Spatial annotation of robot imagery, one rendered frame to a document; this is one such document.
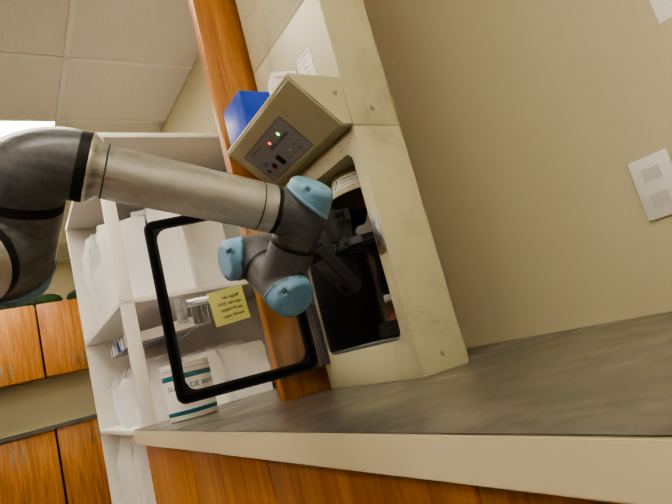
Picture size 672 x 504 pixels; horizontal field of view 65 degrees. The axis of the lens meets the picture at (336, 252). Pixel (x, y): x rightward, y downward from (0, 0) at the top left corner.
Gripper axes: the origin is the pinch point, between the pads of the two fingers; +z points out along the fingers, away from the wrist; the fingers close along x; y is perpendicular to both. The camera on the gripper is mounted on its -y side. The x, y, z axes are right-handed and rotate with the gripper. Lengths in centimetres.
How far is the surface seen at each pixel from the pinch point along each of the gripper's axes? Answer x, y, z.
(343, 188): -3.0, 11.4, -7.8
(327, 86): -14.2, 27.6, -12.4
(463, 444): -53, -27, -42
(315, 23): -11.4, 43.1, -8.0
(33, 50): 152, 146, -34
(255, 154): 10.5, 26.1, -17.4
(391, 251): -13.8, -4.9, -10.1
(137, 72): 164, 144, 13
